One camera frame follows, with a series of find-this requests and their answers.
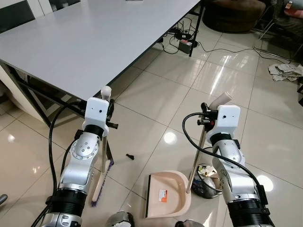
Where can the dark brown round ottoman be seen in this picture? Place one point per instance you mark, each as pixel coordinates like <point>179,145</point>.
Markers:
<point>234,15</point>

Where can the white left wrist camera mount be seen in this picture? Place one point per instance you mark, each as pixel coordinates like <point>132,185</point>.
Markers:
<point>97,112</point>

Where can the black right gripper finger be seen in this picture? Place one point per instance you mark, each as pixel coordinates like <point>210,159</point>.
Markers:
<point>205,108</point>

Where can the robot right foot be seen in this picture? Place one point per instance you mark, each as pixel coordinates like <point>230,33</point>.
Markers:
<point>189,223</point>

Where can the metal chair with pink cushion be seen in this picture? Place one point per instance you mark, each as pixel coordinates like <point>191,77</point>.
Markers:
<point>284,21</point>

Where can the braced black table leg frame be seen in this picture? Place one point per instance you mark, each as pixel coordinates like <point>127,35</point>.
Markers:
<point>109,150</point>

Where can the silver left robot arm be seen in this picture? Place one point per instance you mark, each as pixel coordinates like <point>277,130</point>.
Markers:
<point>78,163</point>

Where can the black power strip with plugs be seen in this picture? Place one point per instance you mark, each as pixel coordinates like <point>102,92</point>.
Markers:
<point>185,45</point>

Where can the straight black table leg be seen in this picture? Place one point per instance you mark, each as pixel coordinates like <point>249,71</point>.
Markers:
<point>196,30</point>

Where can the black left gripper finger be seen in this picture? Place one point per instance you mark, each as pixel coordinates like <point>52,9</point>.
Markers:
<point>111,105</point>

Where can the small black floor debris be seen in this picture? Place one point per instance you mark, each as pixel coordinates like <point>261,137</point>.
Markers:
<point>130,156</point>

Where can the white low cabinet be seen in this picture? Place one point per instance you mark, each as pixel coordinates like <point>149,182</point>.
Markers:
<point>19,101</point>

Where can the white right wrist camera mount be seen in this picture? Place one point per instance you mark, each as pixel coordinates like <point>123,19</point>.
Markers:
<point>226,118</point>

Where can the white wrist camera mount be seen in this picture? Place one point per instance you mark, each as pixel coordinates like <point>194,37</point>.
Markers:
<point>97,112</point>
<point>226,118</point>

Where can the crumpled grey white cloth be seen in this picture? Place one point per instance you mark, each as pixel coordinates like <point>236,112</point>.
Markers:
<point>285,72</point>

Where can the broom with purple bristles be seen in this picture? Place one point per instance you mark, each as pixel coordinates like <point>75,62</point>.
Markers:
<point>98,187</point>

